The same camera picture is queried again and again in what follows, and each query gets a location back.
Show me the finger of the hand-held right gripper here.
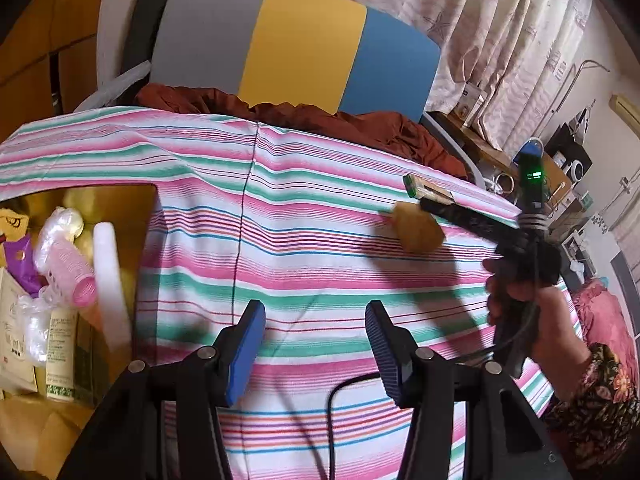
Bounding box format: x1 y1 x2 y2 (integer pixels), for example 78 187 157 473
419 196 511 241

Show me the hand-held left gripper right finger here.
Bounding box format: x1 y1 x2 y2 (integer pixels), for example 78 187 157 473
365 300 573 480

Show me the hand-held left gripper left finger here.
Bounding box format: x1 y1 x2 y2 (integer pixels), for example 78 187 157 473
59 299 267 480

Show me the tan sponge block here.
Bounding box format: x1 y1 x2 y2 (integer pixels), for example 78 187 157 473
392 201 446 254

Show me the green white tube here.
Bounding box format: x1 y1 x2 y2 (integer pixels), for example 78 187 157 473
45 307 81 403

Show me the pink hair roller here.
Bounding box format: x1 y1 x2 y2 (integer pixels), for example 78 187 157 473
35 237 97 307

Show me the clear plastic wrapper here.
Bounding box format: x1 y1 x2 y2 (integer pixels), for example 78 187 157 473
17 292 53 366
37 207 85 251

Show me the gold tin box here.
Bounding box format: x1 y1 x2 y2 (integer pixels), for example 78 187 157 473
0 184 161 480

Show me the white carton box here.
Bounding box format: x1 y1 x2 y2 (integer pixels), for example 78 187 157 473
0 267 38 396

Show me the purple packet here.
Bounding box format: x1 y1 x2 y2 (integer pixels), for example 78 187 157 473
2 235 46 296

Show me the yellow brown snack wrapper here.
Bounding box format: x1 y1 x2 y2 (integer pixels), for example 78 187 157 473
0 210 26 241

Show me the person's right forearm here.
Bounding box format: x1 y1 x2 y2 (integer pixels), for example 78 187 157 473
542 342 633 471

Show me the person's right hand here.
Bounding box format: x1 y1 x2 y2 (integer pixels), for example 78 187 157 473
482 257 593 397

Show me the green brown small pack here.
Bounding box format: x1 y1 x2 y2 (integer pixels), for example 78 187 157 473
403 173 456 206

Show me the wooden desk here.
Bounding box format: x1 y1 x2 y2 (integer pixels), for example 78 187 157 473
432 110 566 201

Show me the blue round gadget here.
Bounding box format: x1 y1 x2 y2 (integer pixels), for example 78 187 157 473
515 140 546 166

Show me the dark grey panel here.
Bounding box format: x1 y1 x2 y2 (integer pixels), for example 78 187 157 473
610 250 640 311

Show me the striped tablecloth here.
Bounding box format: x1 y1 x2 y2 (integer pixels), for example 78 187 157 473
0 105 583 480

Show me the white printed box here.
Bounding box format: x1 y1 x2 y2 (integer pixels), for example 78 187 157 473
457 82 488 126

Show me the dark red cloth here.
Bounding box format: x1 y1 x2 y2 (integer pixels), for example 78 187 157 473
135 82 471 181

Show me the cream air conditioner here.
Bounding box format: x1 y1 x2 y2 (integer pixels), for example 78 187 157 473
609 94 640 131

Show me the patterned beige curtain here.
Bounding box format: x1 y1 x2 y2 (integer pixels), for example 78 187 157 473
300 0 596 156

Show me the grey yellow blue chair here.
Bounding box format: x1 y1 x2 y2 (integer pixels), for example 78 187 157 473
150 0 442 123

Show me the white plastic piece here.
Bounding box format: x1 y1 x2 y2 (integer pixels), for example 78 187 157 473
75 60 153 113

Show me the black rolled mat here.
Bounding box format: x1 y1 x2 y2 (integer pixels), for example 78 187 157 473
122 0 185 76

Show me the wooden wardrobe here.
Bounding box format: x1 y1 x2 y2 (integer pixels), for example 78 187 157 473
0 0 111 136

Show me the grey chair frame bar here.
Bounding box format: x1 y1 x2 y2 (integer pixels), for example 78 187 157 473
420 112 488 188

